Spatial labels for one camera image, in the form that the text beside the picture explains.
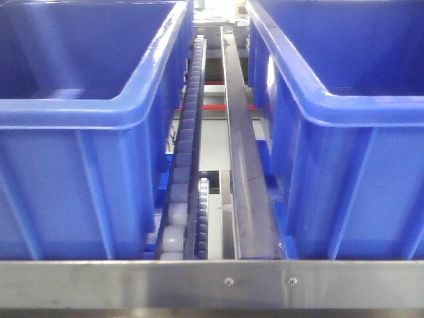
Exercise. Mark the stainless steel shelf rack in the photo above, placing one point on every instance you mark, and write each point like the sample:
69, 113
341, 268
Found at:
245, 285

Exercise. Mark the lower roller track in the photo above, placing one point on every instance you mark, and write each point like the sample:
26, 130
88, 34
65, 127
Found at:
202, 219

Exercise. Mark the white roller conveyor track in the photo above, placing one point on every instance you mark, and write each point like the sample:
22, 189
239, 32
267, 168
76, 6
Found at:
177, 232

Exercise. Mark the blue plastic bin left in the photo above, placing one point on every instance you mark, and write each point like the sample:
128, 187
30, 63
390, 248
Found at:
88, 94

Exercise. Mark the blue plastic bin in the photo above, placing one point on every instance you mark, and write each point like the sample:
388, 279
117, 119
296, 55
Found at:
340, 88
88, 94

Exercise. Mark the blue plastic bin right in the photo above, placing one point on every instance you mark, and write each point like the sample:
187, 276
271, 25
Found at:
340, 88

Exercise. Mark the steel guide rail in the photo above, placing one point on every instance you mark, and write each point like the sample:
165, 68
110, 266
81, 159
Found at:
255, 230

